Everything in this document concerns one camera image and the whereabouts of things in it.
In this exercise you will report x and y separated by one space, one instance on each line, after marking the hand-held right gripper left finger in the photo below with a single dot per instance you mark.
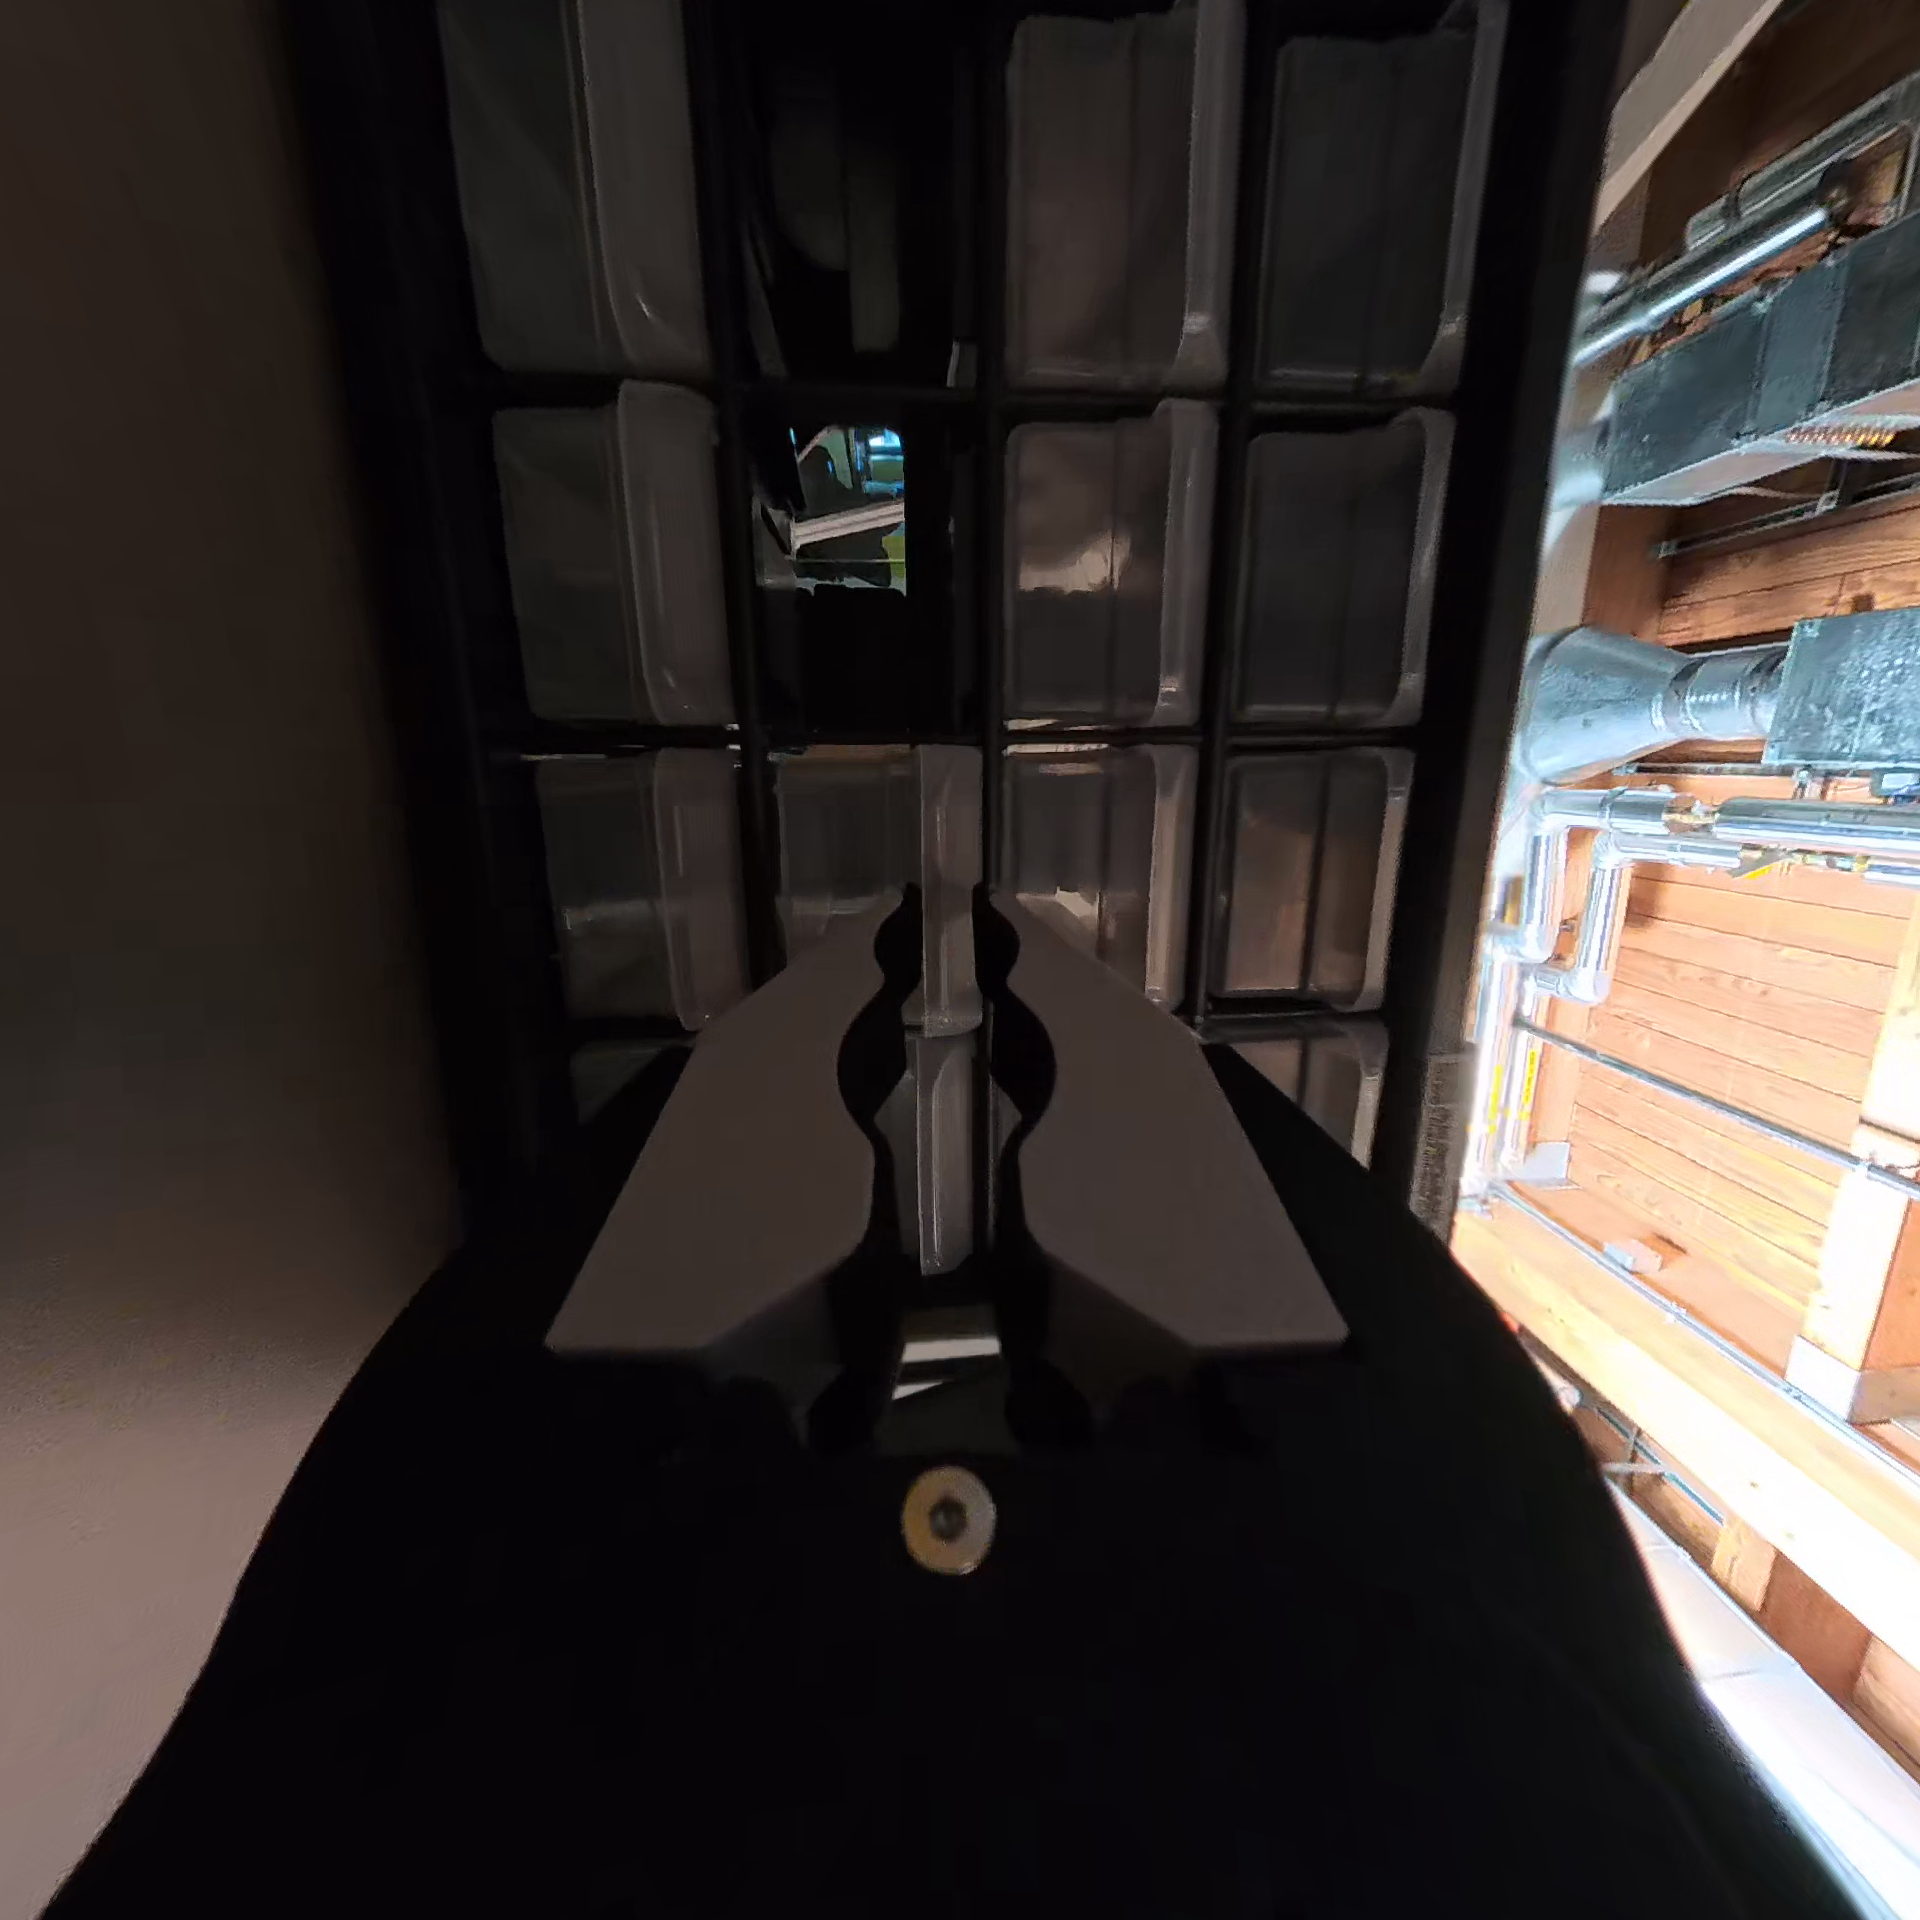
734 1185

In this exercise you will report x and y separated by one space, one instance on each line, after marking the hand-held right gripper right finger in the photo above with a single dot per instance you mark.
1172 1185

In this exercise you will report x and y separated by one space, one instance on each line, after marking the silver ventilation duct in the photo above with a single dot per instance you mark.
1635 697

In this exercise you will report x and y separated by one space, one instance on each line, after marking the black drawer cabinet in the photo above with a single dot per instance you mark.
1530 600

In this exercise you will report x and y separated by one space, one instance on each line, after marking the wooden ceiling beam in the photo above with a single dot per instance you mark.
1725 1441

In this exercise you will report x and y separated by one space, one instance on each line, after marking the thin metal pipe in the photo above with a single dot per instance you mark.
1799 826
1710 248

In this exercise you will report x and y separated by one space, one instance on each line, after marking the clear plastic drawer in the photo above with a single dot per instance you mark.
950 902

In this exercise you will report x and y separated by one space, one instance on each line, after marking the black rectangular duct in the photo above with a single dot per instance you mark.
1846 690
1757 376

